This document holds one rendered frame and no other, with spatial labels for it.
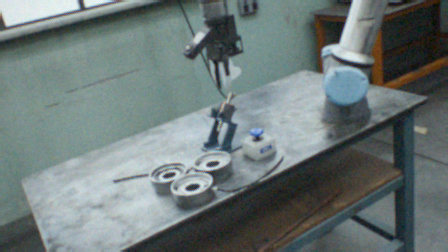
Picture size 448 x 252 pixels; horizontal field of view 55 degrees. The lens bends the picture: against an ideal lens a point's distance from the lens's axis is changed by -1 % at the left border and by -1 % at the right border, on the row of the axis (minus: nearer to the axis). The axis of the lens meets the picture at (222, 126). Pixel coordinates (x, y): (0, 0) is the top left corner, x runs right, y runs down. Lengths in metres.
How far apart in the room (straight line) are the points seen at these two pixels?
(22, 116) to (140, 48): 0.79
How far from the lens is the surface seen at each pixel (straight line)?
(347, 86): 1.19
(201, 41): 1.21
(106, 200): 1.22
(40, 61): 2.61
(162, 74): 2.83
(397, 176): 1.60
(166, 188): 1.14
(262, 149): 1.21
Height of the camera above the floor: 1.38
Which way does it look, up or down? 23 degrees down
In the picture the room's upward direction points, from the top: 11 degrees counter-clockwise
